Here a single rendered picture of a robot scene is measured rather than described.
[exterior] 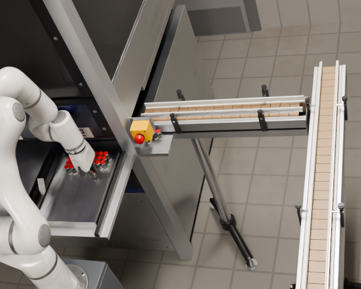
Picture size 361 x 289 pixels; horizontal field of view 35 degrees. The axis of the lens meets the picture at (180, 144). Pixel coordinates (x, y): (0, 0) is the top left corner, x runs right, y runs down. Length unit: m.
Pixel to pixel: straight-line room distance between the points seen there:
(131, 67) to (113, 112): 0.24
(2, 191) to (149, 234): 1.27
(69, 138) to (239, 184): 1.39
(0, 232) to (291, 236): 1.64
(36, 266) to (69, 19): 0.81
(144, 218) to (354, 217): 1.06
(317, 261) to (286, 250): 1.12
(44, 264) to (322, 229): 0.90
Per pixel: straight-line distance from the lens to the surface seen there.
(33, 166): 2.57
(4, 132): 1.71
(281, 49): 4.00
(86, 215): 2.27
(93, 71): 2.09
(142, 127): 2.25
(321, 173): 2.06
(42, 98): 1.95
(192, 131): 2.36
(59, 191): 2.41
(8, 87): 1.83
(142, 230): 2.90
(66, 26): 1.98
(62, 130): 2.10
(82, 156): 2.21
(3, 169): 1.77
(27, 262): 1.95
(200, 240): 3.11
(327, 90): 2.33
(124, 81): 2.30
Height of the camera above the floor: 2.56
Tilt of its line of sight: 46 degrees down
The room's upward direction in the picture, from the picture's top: 23 degrees counter-clockwise
